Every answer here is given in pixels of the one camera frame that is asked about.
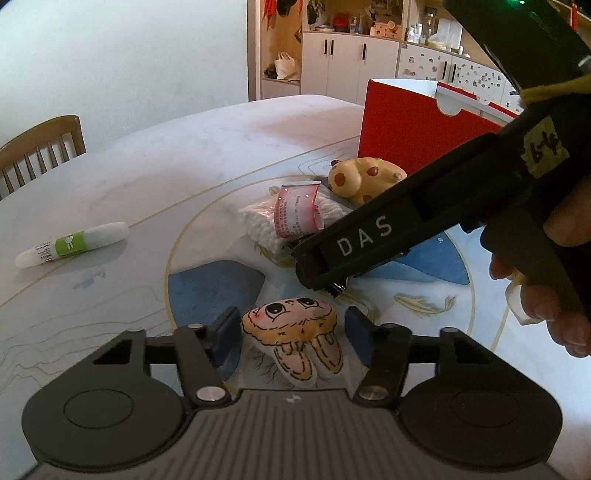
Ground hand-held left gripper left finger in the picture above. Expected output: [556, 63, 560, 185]
[76, 306, 243, 409]

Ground white plastic bag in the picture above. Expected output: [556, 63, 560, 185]
[275, 51, 299, 80]

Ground cartoon face plush keychain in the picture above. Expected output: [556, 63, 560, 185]
[241, 297, 345, 382]

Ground brown wooden slatted chair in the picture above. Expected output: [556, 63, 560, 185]
[0, 114, 88, 200]

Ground white stickered base cabinet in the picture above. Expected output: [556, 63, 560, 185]
[396, 43, 526, 114]

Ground yellow spotted capybara toy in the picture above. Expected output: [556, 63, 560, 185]
[327, 156, 408, 206]

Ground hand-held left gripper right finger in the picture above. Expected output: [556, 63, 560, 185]
[345, 305, 509, 409]

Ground white green tube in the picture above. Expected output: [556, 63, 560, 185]
[13, 221, 129, 269]

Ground red cardboard box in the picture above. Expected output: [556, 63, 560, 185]
[357, 78, 526, 179]

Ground clear cotton swab pack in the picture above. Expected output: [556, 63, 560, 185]
[239, 184, 356, 257]

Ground white plastic containers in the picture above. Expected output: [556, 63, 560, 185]
[429, 20, 465, 52]

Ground person's right hand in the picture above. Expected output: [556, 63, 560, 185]
[489, 185, 591, 357]

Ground grey double-door base cabinet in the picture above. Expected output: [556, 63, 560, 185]
[300, 31, 402, 105]

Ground red and white sachet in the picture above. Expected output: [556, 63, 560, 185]
[273, 182, 327, 239]

